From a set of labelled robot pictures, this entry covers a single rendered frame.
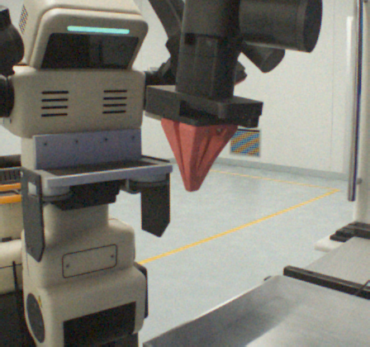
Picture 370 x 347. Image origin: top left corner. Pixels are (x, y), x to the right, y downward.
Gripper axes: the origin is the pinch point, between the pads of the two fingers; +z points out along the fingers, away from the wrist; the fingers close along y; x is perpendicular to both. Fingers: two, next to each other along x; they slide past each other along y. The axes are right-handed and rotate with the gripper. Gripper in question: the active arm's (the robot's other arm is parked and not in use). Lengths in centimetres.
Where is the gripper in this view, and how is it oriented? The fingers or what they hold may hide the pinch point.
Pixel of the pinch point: (192, 183)
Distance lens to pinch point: 47.2
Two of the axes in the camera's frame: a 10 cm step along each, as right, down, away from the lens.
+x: 6.9, -1.1, 7.2
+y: 7.2, 2.6, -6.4
